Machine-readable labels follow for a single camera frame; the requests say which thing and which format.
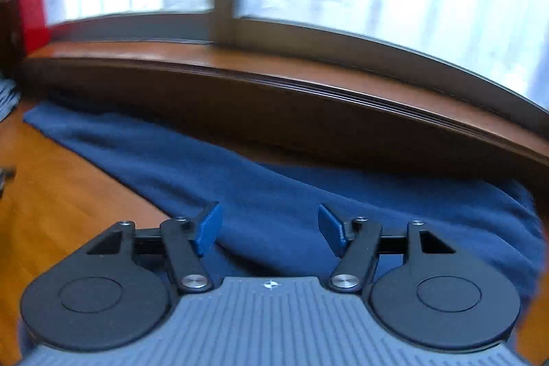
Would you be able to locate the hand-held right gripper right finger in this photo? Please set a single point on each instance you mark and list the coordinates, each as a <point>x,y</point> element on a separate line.
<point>330,225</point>

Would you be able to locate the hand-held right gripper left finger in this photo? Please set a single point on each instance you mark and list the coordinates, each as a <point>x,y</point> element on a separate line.
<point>209,226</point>

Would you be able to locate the dark blue pants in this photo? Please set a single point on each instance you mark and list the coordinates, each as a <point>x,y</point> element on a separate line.
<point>257,194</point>

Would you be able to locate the grey striped cloth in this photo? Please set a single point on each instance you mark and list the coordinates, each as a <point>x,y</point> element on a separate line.
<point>7,98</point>

